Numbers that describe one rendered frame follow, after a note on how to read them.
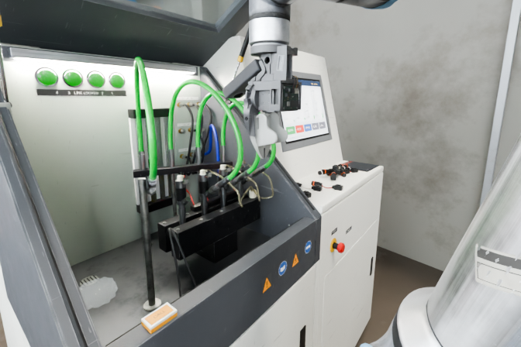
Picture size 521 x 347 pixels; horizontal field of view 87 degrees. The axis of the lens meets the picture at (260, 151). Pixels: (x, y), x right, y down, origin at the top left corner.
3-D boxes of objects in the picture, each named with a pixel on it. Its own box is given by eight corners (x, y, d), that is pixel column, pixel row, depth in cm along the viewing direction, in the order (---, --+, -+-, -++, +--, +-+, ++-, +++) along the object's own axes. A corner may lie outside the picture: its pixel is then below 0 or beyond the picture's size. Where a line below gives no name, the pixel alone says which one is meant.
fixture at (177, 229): (181, 284, 74) (177, 232, 71) (160, 270, 80) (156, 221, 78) (260, 236, 100) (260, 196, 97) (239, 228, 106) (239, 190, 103)
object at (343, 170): (339, 183, 114) (339, 170, 112) (315, 178, 120) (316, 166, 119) (358, 172, 131) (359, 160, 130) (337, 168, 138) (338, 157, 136)
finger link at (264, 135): (272, 164, 51) (273, 114, 49) (248, 159, 54) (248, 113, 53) (282, 161, 53) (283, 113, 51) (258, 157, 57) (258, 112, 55)
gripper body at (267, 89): (278, 115, 47) (280, 41, 45) (242, 113, 53) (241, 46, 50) (301, 113, 53) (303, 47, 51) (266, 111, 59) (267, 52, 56)
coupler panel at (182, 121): (181, 170, 106) (177, 88, 100) (176, 170, 108) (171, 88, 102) (208, 164, 116) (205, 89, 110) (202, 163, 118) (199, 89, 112)
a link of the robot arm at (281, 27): (240, 22, 50) (267, 30, 56) (240, 48, 51) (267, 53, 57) (274, 14, 45) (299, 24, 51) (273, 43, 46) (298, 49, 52)
